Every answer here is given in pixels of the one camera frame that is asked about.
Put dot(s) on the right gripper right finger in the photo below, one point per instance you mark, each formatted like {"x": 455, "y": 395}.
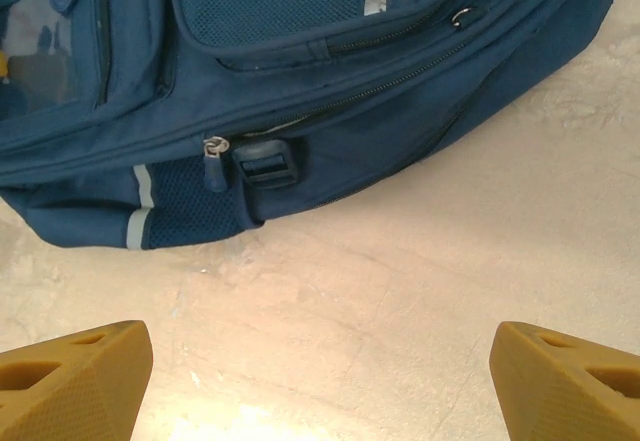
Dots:
{"x": 565, "y": 391}

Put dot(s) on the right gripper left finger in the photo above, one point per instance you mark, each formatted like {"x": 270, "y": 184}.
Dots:
{"x": 75, "y": 386}

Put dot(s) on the navy blue student backpack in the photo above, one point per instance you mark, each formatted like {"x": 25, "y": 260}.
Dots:
{"x": 300, "y": 86}

